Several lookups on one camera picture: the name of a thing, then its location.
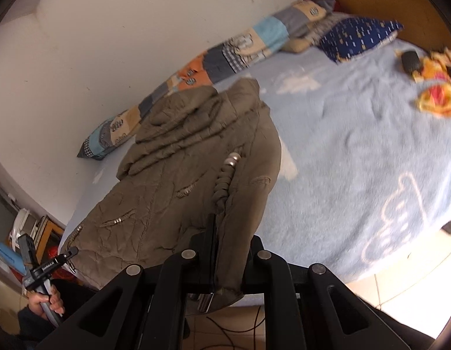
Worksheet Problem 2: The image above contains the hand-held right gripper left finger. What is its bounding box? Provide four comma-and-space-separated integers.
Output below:
36, 213, 219, 350

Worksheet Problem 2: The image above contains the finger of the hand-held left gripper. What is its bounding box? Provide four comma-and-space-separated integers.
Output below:
17, 234, 38, 275
39, 246, 80, 276

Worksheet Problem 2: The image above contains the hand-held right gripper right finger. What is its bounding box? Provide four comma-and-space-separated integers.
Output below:
243, 235, 439, 350

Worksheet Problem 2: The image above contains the brown quilted jacket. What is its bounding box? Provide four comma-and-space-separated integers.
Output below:
59, 78, 282, 314

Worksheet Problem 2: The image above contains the person's left forearm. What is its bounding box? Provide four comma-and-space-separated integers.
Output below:
17, 306, 56, 350

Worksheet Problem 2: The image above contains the person's left hand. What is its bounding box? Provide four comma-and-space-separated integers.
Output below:
29, 285, 64, 318

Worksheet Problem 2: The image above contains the red plastic basket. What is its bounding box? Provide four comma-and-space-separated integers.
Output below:
45, 246, 64, 264

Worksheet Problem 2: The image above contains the blue flat item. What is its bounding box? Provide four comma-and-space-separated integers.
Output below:
0, 240, 25, 274

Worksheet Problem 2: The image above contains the white plastic item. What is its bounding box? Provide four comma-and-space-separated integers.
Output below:
8, 208, 40, 243

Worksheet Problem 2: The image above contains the wooden shelf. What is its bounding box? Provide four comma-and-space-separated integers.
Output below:
32, 215, 66, 254

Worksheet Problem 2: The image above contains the bed with light blue sheet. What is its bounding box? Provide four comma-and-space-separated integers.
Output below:
61, 38, 451, 307

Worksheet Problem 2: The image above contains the rolled patchwork blanket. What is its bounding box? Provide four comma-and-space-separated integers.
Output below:
77, 0, 337, 161

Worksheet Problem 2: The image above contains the beige plush pillow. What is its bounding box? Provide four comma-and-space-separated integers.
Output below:
282, 11, 353, 53

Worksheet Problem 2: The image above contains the orange floral cloth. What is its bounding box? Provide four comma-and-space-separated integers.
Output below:
395, 47, 451, 118

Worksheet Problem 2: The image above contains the blue star-print pillow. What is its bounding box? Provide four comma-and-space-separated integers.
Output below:
318, 16, 404, 64

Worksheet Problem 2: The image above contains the black cable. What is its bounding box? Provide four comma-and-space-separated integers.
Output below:
196, 305, 267, 350

